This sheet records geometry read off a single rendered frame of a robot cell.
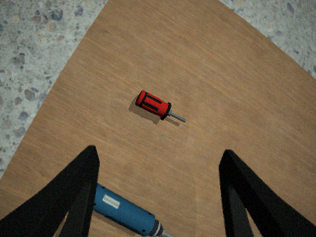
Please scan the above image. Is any red screwdriver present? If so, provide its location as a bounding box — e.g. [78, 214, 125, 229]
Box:
[135, 90, 183, 121]

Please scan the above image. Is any blue electric screwdriver barrel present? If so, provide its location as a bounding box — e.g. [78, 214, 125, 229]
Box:
[93, 184, 174, 237]

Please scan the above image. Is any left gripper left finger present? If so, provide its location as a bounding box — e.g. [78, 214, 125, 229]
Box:
[0, 145, 100, 237]

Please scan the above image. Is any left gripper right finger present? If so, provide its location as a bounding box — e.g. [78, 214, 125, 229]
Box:
[218, 149, 316, 237]

